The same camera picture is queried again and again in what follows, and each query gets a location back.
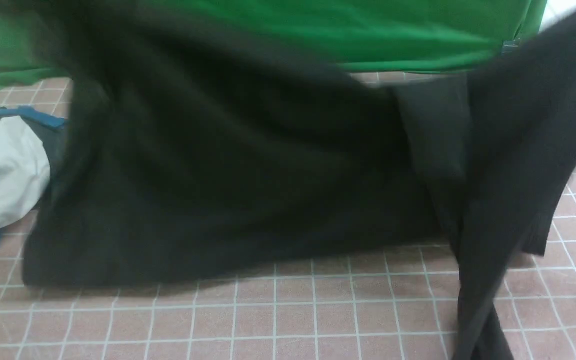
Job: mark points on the pink checkered tablecloth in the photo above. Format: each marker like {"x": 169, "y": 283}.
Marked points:
{"x": 397, "y": 304}

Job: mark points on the white shirt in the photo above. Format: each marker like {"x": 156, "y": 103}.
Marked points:
{"x": 24, "y": 168}

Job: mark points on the green backdrop cloth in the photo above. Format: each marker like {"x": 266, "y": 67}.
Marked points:
{"x": 363, "y": 35}

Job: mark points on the dark gray long-sleeve shirt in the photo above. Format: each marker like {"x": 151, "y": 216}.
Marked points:
{"x": 195, "y": 150}

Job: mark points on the blue and gray garment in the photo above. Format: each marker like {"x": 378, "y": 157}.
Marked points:
{"x": 49, "y": 126}

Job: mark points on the blue clip on backdrop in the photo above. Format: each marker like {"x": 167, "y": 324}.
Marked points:
{"x": 510, "y": 45}

